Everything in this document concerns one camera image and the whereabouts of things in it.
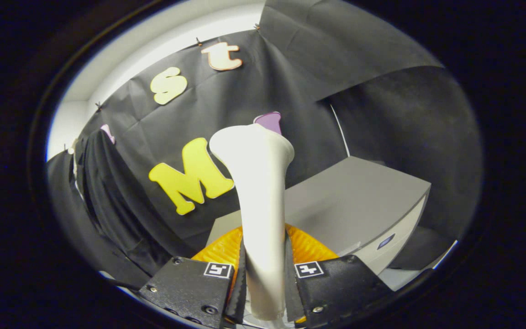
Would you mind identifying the grey cabinet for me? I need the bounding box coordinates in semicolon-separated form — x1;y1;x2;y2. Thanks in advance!
206;156;431;275

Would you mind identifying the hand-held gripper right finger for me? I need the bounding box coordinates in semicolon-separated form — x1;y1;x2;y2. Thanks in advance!
284;223;394;329

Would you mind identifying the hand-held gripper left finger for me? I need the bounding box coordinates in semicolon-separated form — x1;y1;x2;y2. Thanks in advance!
139;225;247;329

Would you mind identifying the thin white cord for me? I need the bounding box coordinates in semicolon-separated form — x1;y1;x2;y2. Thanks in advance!
329;104;351;157

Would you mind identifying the black backdrop cloth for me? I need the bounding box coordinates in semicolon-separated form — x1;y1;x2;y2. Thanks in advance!
46;0;485;293

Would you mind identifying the black blazer jacket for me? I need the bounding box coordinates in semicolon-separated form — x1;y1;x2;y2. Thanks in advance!
69;126;172;277

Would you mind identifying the white garment steamer head with hose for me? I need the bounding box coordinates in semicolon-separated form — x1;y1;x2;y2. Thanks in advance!
209;124;295;321

